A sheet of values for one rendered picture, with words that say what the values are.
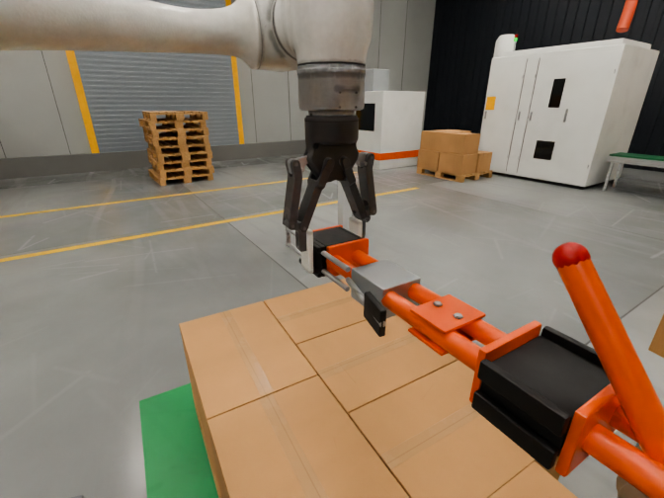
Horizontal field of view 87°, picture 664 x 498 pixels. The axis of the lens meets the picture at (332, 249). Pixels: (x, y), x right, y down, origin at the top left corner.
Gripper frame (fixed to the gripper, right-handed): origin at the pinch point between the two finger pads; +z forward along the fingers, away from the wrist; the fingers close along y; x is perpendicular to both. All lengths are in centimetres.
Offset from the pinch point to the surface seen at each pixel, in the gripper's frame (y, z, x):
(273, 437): -4, 70, 28
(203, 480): -25, 125, 67
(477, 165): 587, 97, 430
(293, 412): 5, 70, 34
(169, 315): -21, 125, 207
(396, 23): 814, -257, 997
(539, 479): 18.2, 30.1, -30.2
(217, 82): 211, -69, 949
